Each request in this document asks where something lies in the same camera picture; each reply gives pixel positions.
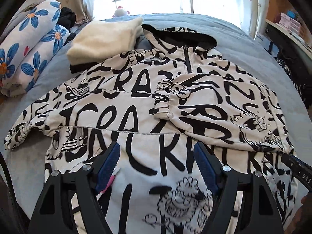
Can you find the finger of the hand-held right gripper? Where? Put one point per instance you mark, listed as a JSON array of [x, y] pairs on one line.
[[298, 171]]

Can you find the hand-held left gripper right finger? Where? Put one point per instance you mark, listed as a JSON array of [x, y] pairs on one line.
[[207, 168]]

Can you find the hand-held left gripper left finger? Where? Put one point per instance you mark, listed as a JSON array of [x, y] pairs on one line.
[[107, 168]]

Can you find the black and white printed hoodie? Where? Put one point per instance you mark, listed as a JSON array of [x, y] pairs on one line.
[[146, 117]]

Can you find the person's right forearm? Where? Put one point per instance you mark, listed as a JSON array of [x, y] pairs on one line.
[[306, 212]]

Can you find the black patterned hanging clothes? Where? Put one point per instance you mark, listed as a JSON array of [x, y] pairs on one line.
[[290, 70]]

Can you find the dark clothes pile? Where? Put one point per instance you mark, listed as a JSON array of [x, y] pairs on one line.
[[67, 17]]

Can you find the black folded garment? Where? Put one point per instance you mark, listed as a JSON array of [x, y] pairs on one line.
[[78, 67]]

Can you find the cream fleece folded garment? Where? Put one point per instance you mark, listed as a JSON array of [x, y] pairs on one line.
[[102, 41]]

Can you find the blue-grey bed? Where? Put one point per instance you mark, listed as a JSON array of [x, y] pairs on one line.
[[234, 39]]

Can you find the white desk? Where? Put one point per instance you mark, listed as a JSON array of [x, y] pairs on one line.
[[287, 35]]

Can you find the small white labelled box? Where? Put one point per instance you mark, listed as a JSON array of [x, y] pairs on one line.
[[260, 37]]

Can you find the blue floral folded quilt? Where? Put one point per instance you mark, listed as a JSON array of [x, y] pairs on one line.
[[31, 46]]

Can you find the stack of pink boxes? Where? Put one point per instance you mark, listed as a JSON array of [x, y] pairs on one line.
[[288, 23]]

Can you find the white plush toy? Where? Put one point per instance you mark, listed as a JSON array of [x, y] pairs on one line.
[[120, 11]]

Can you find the wooden shelf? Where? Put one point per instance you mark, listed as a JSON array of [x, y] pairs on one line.
[[277, 4]]

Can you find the white leaf-print curtain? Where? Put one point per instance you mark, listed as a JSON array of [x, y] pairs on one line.
[[248, 4]]

